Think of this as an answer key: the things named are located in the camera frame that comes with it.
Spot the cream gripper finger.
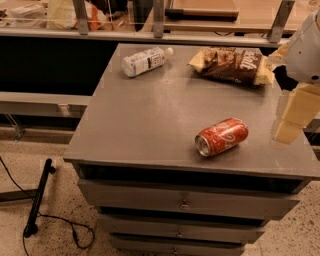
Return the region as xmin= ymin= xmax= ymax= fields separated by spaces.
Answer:
xmin=273 ymin=83 xmax=320 ymax=144
xmin=267 ymin=43 xmax=288 ymax=65

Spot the black stand leg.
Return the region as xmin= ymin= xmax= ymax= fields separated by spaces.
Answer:
xmin=0 ymin=157 xmax=57 ymax=239

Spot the red soda can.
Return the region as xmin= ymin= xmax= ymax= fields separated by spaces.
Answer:
xmin=195 ymin=118 xmax=249 ymax=157

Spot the blue label plastic bottle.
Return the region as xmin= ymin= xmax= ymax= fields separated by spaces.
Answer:
xmin=122 ymin=47 xmax=174 ymax=78

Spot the wooden board with black bar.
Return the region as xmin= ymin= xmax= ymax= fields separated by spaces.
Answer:
xmin=165 ymin=0 xmax=239 ymax=21

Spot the yellow plastic bag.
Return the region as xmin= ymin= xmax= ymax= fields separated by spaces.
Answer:
xmin=47 ymin=0 xmax=107 ymax=30

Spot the brown chip bag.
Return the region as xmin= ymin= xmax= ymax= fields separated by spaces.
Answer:
xmin=188 ymin=47 xmax=274 ymax=86

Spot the black floor cable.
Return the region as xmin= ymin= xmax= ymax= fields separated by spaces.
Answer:
xmin=0 ymin=156 xmax=96 ymax=256

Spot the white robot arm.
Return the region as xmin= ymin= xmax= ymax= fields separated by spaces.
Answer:
xmin=267 ymin=10 xmax=320 ymax=144

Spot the grey metal railing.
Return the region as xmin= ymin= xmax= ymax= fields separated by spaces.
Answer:
xmin=0 ymin=0 xmax=285 ymax=48

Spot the grey drawer cabinet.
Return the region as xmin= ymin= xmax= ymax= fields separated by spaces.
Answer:
xmin=64 ymin=44 xmax=320 ymax=256

